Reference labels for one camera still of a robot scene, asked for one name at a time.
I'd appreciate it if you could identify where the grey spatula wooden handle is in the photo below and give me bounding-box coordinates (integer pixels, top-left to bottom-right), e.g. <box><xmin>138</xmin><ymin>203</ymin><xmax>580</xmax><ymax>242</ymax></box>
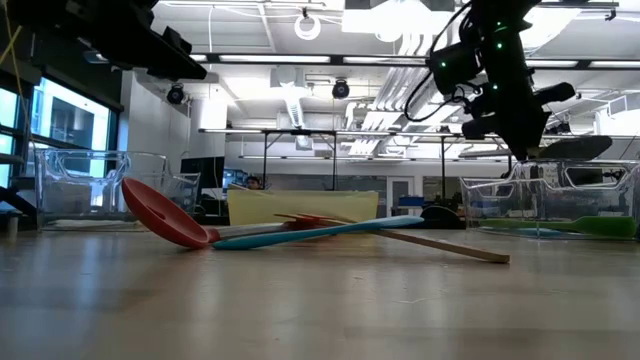
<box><xmin>457</xmin><ymin>134</ymin><xmax>614</xmax><ymax>162</ymax></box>

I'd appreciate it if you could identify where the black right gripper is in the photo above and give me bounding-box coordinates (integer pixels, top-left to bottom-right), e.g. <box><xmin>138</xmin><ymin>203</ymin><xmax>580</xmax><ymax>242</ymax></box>
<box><xmin>461</xmin><ymin>81</ymin><xmax>577</xmax><ymax>161</ymax></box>

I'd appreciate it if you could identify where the long ceiling light rail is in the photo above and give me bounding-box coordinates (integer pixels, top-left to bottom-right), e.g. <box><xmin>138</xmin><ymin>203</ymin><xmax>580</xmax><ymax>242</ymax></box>
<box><xmin>187</xmin><ymin>51</ymin><xmax>640</xmax><ymax>70</ymax></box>

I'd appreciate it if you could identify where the white ceiling air duct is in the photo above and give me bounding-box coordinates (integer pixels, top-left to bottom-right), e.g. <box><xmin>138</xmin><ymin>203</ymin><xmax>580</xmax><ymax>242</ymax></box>
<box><xmin>269</xmin><ymin>64</ymin><xmax>315</xmax><ymax>130</ymax></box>

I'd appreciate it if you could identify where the black monitor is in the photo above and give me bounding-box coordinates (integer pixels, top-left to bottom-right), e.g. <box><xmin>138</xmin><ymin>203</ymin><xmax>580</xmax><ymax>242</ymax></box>
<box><xmin>179</xmin><ymin>155</ymin><xmax>226</xmax><ymax>190</ymax></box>

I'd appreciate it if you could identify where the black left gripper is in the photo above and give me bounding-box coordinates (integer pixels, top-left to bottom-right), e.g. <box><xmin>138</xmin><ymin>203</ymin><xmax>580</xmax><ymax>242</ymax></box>
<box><xmin>99</xmin><ymin>0</ymin><xmax>209</xmax><ymax>81</ymax></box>

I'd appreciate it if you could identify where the clear plastic container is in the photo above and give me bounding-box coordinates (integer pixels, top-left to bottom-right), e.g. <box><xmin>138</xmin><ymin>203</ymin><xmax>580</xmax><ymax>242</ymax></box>
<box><xmin>34</xmin><ymin>148</ymin><xmax>201</xmax><ymax>232</ymax></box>
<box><xmin>459</xmin><ymin>158</ymin><xmax>640</xmax><ymax>240</ymax></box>

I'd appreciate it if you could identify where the black ceiling camera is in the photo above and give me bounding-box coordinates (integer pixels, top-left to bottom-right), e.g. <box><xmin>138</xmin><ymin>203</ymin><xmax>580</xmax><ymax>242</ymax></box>
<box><xmin>331</xmin><ymin>78</ymin><xmax>352</xmax><ymax>101</ymax></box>
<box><xmin>165</xmin><ymin>83</ymin><xmax>187</xmax><ymax>106</ymax></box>

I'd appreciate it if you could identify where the red slotted spoon steel handle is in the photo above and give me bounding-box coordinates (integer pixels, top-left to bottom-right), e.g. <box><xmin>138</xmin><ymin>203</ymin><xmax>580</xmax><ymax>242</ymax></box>
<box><xmin>121</xmin><ymin>176</ymin><xmax>351</xmax><ymax>251</ymax></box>

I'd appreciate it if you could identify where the white ring light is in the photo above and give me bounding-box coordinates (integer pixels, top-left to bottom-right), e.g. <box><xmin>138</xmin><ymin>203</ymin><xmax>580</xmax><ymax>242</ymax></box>
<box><xmin>293</xmin><ymin>13</ymin><xmax>323</xmax><ymax>42</ymax></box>

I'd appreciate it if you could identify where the blue silicone spatula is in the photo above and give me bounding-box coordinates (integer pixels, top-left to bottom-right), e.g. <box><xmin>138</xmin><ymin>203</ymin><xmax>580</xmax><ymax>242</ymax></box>
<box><xmin>211</xmin><ymin>214</ymin><xmax>426</xmax><ymax>252</ymax></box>

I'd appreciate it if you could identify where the black metal rack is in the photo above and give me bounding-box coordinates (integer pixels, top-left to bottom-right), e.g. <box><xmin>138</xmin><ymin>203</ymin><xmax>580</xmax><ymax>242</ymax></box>
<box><xmin>197</xmin><ymin>127</ymin><xmax>516</xmax><ymax>192</ymax></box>

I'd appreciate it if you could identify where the black metal table frame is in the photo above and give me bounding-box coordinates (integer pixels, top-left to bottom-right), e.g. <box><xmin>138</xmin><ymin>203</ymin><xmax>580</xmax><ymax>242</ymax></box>
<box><xmin>0</xmin><ymin>149</ymin><xmax>41</xmax><ymax>231</ymax></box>

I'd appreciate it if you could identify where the yellow plastic bin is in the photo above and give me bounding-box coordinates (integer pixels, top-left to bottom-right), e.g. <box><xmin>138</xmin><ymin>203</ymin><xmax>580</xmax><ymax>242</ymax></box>
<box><xmin>227</xmin><ymin>188</ymin><xmax>380</xmax><ymax>227</ymax></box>

